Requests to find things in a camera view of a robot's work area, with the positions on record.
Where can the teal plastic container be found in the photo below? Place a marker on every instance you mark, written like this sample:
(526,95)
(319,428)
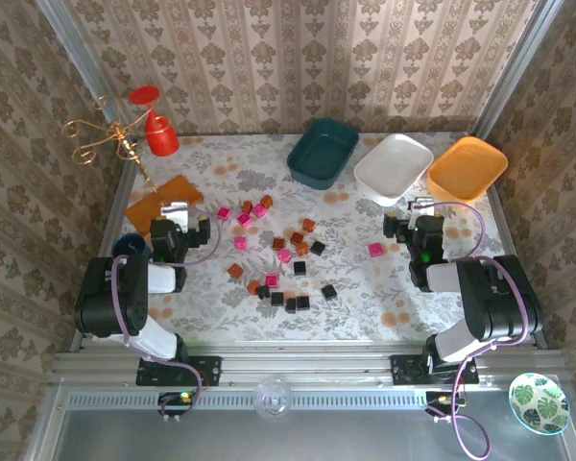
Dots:
(322,153)

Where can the small circuit board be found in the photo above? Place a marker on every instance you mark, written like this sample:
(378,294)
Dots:
(441,401)
(177,398)

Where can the leaf pattern bowl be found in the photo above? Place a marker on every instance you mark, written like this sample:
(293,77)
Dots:
(537,403)

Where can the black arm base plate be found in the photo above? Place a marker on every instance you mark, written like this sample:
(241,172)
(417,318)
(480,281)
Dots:
(408,370)
(206,370)

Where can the white plastic container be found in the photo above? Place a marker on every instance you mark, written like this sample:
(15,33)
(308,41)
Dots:
(393,165)

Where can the orange wooden board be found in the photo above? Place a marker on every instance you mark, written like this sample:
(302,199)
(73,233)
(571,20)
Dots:
(177,192)

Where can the orange plastic container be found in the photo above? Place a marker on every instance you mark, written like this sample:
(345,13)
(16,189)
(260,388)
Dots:
(465,168)

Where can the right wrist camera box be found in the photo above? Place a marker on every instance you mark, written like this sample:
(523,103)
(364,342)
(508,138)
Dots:
(420,204)

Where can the pink lego brick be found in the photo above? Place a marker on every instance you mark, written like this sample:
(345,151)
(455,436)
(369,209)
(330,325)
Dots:
(240,242)
(259,210)
(284,255)
(375,249)
(244,219)
(271,280)
(223,213)

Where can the black lego brick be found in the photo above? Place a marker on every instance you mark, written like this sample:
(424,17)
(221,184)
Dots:
(300,267)
(328,292)
(303,302)
(291,305)
(263,291)
(318,248)
(277,298)

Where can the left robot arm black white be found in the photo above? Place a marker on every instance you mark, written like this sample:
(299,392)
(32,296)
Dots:
(101,298)

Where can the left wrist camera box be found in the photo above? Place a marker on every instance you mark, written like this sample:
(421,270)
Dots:
(175,213)

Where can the aluminium table side rail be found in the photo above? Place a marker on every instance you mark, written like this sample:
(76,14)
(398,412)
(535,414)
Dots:
(505,230)
(120,192)

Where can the clear round wine glass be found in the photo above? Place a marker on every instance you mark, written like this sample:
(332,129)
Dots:
(271,397)

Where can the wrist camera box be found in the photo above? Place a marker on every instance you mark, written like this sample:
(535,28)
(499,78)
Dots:
(420,204)
(175,213)

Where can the dark blue mug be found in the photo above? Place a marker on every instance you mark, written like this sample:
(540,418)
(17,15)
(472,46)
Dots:
(129,245)

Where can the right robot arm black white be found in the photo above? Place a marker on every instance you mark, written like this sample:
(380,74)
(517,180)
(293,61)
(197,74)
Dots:
(499,298)

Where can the red wine glass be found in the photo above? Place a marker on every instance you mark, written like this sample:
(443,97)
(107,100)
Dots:
(162,137)

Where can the aluminium frame post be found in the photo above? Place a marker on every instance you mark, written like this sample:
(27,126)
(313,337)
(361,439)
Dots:
(84,62)
(516,67)

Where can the aluminium frame rail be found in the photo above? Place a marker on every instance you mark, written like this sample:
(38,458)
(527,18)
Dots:
(307,365)

